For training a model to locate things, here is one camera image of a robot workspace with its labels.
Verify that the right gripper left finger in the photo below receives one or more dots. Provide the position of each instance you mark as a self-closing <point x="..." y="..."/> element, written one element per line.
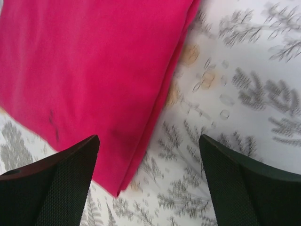
<point x="51" y="191"/>

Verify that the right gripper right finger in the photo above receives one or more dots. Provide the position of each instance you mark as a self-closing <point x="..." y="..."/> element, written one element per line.
<point x="246" y="192"/>

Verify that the magenta t-shirt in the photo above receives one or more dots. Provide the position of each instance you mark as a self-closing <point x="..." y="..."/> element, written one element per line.
<point x="74" y="68"/>

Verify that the floral table mat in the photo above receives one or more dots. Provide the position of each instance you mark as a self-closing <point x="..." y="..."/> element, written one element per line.
<point x="237" y="80"/>

